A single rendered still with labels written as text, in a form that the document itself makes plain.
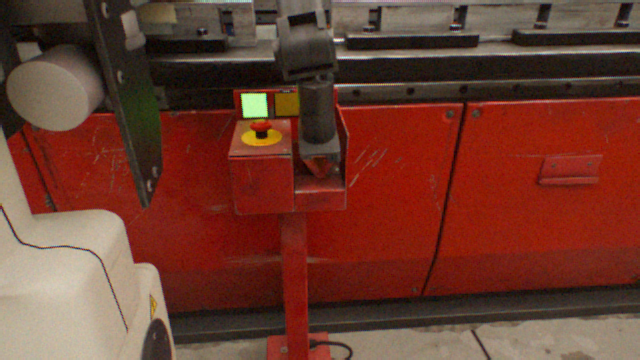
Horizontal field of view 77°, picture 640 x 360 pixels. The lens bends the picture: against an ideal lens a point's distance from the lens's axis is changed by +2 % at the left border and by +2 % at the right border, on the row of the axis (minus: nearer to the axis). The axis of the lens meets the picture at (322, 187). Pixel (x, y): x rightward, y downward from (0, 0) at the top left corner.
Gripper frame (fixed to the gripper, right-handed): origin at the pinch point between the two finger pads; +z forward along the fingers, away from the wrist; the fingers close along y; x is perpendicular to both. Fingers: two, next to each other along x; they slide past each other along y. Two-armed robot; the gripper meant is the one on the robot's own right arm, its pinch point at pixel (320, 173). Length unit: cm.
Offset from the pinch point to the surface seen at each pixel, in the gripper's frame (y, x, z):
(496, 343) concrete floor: -2, -52, 76
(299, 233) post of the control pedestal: -2.7, 5.0, 13.6
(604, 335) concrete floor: -1, -88, 78
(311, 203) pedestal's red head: -5.4, 2.0, 2.2
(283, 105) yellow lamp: 12.3, 6.1, -7.4
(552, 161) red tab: 18, -59, 18
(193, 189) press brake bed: 16.2, 30.5, 16.9
